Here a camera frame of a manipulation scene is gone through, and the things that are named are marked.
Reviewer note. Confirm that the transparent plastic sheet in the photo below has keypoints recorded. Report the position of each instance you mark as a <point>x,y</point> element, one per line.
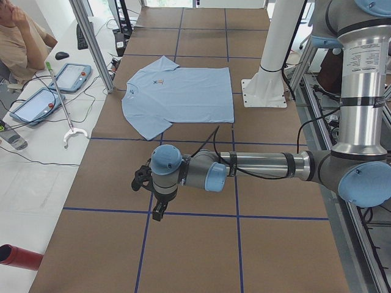
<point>35,190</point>

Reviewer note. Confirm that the clear water bottle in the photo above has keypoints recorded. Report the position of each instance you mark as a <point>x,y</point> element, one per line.
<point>12,137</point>

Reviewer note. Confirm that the red cylinder tube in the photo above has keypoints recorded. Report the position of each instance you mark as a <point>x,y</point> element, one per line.
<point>20,258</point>

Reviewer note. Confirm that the light blue t-shirt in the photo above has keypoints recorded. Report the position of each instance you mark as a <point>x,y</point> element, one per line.
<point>163,93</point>

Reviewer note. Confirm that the black computer mouse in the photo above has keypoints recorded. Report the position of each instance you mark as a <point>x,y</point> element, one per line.
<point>61,55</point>

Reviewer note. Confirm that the teach pendant far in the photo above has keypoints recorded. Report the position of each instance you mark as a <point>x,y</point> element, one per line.
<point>72,76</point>

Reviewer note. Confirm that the black keyboard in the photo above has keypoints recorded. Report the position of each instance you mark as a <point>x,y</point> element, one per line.
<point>81,41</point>

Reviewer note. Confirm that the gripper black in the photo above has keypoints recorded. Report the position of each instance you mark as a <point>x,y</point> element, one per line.
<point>162,200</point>

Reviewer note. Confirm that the reacher grabber stick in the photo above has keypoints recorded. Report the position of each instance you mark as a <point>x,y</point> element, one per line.
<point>73,130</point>

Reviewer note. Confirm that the seated person beige shirt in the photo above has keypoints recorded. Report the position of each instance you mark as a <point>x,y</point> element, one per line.
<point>24,45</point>

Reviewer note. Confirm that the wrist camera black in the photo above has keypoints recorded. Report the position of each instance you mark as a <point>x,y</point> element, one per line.
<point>143,178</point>

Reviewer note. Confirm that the aluminium frame post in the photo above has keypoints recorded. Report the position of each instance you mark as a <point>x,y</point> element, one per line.
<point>83,21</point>

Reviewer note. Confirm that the teach pendant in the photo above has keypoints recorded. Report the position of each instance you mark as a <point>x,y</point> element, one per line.
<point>72,76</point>
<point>38,107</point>

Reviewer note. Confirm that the teach pendant near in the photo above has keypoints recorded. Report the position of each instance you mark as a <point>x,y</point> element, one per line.
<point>38,107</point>

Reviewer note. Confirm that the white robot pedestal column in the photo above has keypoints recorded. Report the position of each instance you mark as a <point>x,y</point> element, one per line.
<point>266,88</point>

